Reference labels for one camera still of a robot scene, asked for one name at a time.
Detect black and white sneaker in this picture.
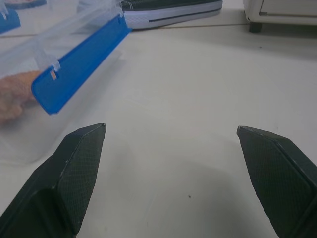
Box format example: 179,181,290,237
118,0,223,31

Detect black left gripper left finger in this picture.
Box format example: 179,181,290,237
0,123,107,238

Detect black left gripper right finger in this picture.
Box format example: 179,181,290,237
236,125,317,238

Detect white appliance with black foot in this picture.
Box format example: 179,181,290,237
242,0,317,34

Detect clear plastic container blue latch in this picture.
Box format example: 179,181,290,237
0,0,132,164

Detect orange fried food piece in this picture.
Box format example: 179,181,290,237
0,70,42,122

